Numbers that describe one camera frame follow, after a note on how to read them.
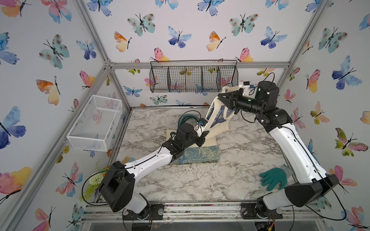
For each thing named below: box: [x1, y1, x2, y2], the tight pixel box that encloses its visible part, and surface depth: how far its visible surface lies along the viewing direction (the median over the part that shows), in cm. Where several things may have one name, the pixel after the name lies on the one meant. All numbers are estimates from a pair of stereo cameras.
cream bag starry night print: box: [195, 85, 241, 146], surface depth 71 cm
